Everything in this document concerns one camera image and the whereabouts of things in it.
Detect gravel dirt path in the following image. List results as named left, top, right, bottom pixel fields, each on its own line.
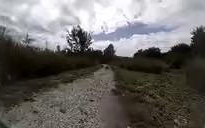
left=0, top=63, right=131, bottom=128

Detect tall leafy tree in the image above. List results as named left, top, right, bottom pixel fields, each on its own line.
left=65, top=25, right=94, bottom=54

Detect group of dark trees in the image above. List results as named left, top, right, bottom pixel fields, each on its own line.
left=133, top=25, right=205, bottom=98

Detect grass verge with reeds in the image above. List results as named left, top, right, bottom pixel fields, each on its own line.
left=0, top=63, right=103, bottom=118

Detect grass verge with bushes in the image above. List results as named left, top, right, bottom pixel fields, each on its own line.
left=111, top=64, right=205, bottom=128

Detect tall reeds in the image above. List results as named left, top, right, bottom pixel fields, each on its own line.
left=0, top=23, right=101, bottom=88

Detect small dark tree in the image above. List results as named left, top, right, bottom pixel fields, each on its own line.
left=103, top=43, right=117, bottom=58

